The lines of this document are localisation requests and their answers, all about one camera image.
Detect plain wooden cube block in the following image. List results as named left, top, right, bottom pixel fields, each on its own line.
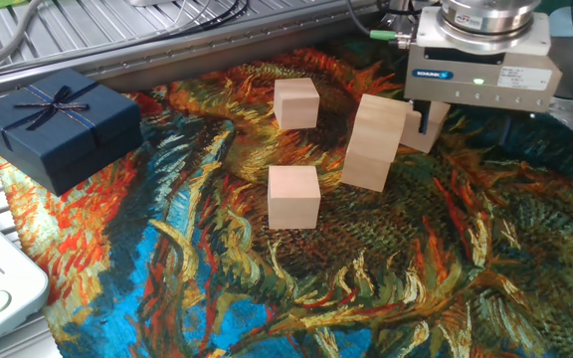
left=267, top=165, right=322, bottom=231
left=340, top=150, right=393, bottom=194
left=344, top=92, right=414, bottom=164
left=273, top=77, right=321, bottom=131
left=399, top=100, right=452, bottom=154

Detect navy gift box with ribbon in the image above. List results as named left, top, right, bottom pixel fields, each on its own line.
left=0, top=68, right=144, bottom=197

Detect silver Schunk gripper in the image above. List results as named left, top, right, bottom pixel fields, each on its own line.
left=404, top=45, right=564, bottom=146

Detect sunflower painting print cloth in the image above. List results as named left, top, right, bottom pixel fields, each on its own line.
left=0, top=47, right=573, bottom=358

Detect thin black cables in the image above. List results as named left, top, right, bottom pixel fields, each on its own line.
left=92, top=0, right=251, bottom=49

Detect thick grey cable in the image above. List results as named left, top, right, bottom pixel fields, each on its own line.
left=0, top=0, right=47, bottom=79

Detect black cable with green connector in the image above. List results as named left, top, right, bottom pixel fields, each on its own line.
left=345, top=0, right=414, bottom=50

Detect aluminium slotted rail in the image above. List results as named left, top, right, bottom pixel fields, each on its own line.
left=0, top=0, right=392, bottom=100

